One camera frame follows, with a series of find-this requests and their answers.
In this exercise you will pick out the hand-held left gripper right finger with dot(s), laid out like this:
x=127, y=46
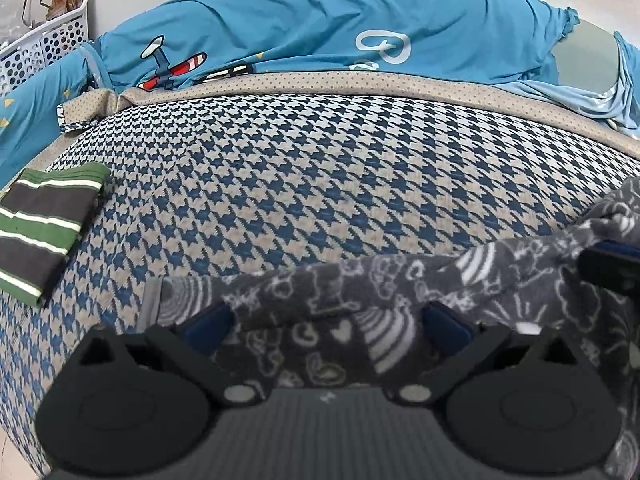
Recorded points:
x=445, y=322

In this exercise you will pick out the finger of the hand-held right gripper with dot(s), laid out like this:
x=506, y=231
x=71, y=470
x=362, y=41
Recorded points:
x=617, y=249

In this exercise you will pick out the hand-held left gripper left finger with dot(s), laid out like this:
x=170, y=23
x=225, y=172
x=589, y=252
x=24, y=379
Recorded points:
x=210, y=323

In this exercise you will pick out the grey doodle-print fleece jacket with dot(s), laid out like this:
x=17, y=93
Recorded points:
x=350, y=280

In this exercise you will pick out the houndstooth bed mat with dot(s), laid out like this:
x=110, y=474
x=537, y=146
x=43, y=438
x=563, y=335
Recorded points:
x=300, y=160

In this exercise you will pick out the grey-green padded bed panel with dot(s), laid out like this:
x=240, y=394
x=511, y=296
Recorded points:
x=587, y=55

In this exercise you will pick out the green striped folded garment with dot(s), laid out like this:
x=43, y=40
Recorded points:
x=45, y=210

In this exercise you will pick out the blue cartoon-print bed sheet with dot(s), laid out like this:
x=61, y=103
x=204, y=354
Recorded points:
x=400, y=10

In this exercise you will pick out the white plastic basket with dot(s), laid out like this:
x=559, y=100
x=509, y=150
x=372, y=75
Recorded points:
x=55, y=40

